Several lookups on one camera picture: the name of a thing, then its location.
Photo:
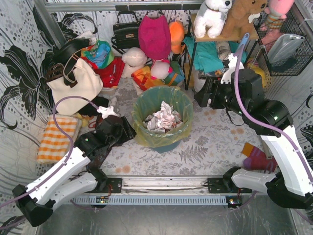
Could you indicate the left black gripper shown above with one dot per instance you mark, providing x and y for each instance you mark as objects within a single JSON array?
[{"x": 127, "y": 132}]

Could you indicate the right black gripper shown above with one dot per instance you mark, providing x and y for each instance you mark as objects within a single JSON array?
[{"x": 205, "y": 93}]

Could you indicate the yellow translucent trash bag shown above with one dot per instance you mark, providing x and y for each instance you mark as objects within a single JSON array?
[{"x": 149, "y": 102}]

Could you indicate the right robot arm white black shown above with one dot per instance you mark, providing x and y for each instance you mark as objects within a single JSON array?
[{"x": 292, "y": 186}]

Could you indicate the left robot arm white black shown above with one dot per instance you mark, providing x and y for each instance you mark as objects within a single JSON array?
[{"x": 76, "y": 173}]

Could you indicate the teal plastic trash bin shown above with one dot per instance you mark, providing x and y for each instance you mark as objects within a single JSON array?
[{"x": 166, "y": 148}]

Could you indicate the cream canvas tote bag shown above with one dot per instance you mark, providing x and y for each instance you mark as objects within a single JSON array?
[{"x": 89, "y": 85}]

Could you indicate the magenta knitted bag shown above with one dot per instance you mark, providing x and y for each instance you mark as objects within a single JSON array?
[{"x": 154, "y": 37}]

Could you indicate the white sneaker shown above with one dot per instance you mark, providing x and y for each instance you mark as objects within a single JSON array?
[{"x": 199, "y": 80}]

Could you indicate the teal folded cloth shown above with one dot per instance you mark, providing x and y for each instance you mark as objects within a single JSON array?
[{"x": 206, "y": 56}]

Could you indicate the crumpled white red paper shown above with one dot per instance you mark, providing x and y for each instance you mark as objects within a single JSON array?
[{"x": 163, "y": 120}]

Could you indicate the dark floral necktie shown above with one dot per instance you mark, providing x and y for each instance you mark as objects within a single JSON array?
[{"x": 99, "y": 159}]

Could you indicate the pink round plush head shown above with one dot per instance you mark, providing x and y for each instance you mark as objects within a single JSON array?
[{"x": 160, "y": 69}]

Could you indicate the grey patterned rolled cloth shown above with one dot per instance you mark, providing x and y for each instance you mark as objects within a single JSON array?
[{"x": 223, "y": 50}]

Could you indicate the orange striped cloth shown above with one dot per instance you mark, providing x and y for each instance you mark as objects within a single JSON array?
[{"x": 142, "y": 79}]

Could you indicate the yellow plush duck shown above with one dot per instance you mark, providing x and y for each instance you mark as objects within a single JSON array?
[{"x": 253, "y": 64}]

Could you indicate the white plush bear red clothes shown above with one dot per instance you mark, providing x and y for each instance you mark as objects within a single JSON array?
[{"x": 122, "y": 67}]

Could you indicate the orange plush toy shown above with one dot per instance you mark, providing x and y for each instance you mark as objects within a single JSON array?
[{"x": 177, "y": 35}]

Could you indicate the orange white checkered towel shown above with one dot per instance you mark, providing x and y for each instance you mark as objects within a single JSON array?
[{"x": 55, "y": 144}]

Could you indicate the blue lint roller mop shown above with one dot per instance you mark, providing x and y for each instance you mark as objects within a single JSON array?
[{"x": 241, "y": 46}]

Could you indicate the black metal shelf rack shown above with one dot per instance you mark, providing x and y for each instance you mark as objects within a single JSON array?
[{"x": 189, "y": 53}]

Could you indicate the brown teddy bear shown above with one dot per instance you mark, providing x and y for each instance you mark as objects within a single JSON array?
[{"x": 242, "y": 15}]

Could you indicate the purple orange sock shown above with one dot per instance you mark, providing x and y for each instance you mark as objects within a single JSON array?
[{"x": 256, "y": 159}]

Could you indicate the colorful rainbow cloth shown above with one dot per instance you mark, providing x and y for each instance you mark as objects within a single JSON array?
[{"x": 99, "y": 55}]

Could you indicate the white plush dog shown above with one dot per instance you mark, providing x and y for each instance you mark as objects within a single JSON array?
[{"x": 211, "y": 17}]

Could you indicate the silver foil pouch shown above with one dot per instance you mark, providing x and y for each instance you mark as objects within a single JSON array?
[{"x": 284, "y": 47}]

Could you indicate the black leather handbag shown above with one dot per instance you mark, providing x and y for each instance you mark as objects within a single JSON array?
[{"x": 125, "y": 34}]

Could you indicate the black round hat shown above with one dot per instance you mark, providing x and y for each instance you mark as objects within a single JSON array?
[{"x": 62, "y": 54}]

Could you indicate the pink plush toy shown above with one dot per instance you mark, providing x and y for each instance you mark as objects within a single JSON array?
[{"x": 276, "y": 13}]

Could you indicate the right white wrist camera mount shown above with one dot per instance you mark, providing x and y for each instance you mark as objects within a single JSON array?
[{"x": 226, "y": 78}]

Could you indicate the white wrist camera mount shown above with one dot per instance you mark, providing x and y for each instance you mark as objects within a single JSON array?
[
  {"x": 105, "y": 112},
  {"x": 226, "y": 78}
]

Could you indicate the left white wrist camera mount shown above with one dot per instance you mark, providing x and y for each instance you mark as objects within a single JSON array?
[{"x": 105, "y": 112}]

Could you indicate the aluminium rail base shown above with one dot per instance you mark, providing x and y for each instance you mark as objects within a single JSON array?
[{"x": 163, "y": 191}]

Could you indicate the black wire basket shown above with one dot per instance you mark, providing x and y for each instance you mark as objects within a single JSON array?
[{"x": 294, "y": 65}]

